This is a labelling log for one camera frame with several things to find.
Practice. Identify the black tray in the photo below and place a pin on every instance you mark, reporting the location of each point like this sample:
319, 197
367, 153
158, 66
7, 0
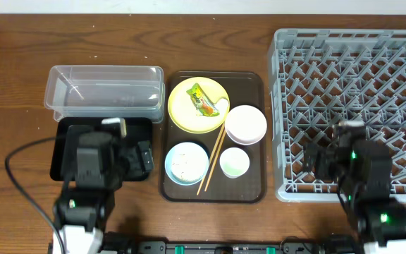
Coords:
56, 166

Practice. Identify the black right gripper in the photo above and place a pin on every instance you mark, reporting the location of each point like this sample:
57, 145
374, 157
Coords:
325, 157

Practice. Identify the yellow plate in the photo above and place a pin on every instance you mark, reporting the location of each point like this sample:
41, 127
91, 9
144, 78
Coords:
184, 114

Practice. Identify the pink bowl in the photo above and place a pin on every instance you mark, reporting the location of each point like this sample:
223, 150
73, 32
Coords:
245, 125

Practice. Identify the wooden chopstick right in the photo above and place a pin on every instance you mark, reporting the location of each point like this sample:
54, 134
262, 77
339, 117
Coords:
214, 160

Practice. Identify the clear plastic bin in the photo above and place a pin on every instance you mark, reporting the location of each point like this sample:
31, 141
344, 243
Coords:
106, 91

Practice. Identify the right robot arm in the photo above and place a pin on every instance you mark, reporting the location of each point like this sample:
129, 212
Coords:
361, 168

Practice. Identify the green orange snack wrapper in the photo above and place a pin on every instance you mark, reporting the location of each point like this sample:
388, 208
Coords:
201, 102

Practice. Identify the wooden chopstick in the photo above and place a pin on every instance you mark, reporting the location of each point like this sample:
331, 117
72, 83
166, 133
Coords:
214, 160
216, 145

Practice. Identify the wooden chopstick left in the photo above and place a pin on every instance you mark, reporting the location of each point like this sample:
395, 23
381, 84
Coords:
216, 145

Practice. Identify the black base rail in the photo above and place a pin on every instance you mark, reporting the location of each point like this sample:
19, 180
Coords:
224, 248

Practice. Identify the light blue bowl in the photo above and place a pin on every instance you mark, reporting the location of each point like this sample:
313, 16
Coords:
186, 163

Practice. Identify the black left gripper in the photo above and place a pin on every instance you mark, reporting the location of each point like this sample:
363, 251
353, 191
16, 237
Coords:
139, 170

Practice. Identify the grey plastic dishwasher rack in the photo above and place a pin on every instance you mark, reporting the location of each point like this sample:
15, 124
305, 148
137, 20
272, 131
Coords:
320, 77

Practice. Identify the dark brown serving tray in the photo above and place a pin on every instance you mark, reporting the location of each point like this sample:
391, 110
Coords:
242, 88

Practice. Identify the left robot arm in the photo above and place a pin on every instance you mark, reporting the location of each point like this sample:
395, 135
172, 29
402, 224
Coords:
96, 159

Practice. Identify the white green cup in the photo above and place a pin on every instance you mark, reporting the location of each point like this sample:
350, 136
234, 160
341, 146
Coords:
234, 162

